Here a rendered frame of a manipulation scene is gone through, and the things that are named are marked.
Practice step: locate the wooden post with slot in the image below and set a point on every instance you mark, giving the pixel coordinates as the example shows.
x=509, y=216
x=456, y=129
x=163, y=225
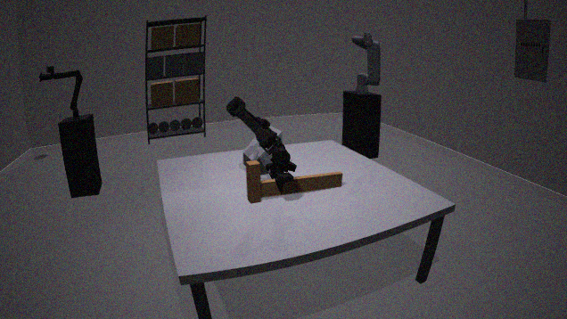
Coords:
x=253, y=181

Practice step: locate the wooden rail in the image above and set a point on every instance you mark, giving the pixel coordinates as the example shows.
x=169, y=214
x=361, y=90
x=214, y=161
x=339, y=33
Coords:
x=268, y=188

